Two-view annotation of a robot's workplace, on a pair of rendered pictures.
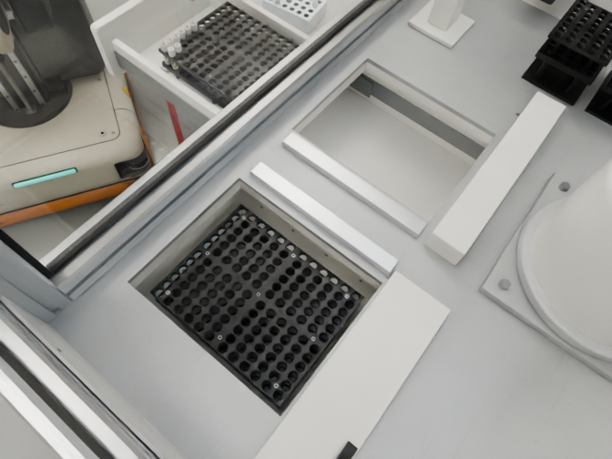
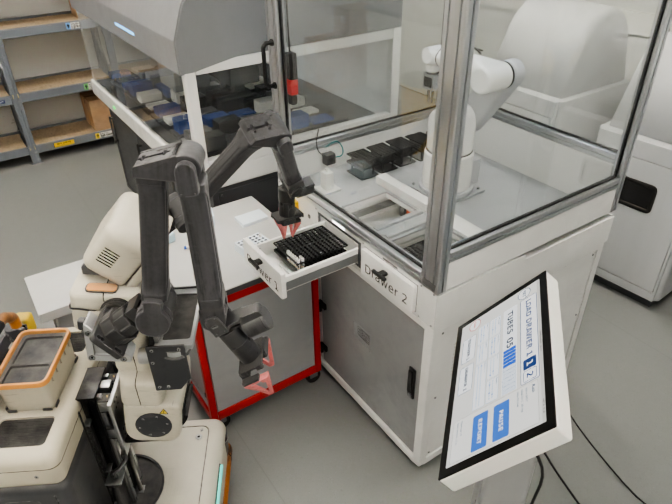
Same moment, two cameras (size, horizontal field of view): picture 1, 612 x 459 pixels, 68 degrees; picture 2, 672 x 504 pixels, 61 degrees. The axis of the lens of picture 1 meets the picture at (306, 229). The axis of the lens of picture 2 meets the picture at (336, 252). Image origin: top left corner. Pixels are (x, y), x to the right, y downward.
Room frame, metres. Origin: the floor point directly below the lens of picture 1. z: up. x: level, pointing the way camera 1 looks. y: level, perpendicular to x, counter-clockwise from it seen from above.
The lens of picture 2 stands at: (-0.23, 1.76, 2.06)
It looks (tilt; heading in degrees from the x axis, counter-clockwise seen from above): 34 degrees down; 295
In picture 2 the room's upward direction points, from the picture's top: 1 degrees counter-clockwise
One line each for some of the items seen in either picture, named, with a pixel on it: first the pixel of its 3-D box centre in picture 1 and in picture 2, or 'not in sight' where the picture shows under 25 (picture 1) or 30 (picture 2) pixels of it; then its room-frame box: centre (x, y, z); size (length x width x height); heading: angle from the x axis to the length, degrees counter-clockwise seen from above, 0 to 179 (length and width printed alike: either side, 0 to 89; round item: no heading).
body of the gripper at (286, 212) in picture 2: not in sight; (287, 209); (0.66, 0.25, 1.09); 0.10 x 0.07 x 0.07; 56
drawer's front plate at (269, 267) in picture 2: not in sight; (263, 267); (0.73, 0.33, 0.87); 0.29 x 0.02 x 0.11; 149
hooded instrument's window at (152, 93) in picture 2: not in sight; (221, 60); (1.86, -1.12, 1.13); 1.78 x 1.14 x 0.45; 149
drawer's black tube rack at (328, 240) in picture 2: not in sight; (310, 250); (0.63, 0.16, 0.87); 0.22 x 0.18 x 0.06; 59
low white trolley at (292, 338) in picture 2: not in sight; (234, 311); (1.07, 0.11, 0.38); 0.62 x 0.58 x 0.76; 149
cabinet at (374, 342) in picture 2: not in sight; (428, 298); (0.27, -0.33, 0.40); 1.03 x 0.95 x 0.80; 149
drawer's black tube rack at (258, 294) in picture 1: (259, 301); not in sight; (0.19, 0.05, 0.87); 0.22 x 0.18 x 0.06; 59
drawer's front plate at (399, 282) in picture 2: not in sight; (387, 278); (0.29, 0.22, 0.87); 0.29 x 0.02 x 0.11; 149
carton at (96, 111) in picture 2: not in sight; (109, 107); (3.85, -2.04, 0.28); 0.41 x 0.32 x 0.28; 59
